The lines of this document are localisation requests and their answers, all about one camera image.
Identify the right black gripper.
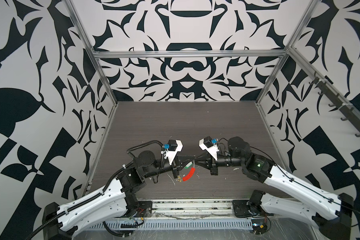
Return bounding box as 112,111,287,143
193,150,247,176

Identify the green key tag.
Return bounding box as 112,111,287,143
185,162,193,169

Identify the red key tag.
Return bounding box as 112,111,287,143
182,167,196,182

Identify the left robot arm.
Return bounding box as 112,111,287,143
27,151,195,240

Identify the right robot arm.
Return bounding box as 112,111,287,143
196,137,354,240

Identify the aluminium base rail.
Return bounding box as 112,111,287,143
138,199,247,220

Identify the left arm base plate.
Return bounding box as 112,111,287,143
123,201,153,218

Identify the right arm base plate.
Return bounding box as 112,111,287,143
232,200,259,218

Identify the white slotted cable duct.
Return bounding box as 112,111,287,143
107,219,253,231

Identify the black wall hook rail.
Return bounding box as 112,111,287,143
308,72,360,138

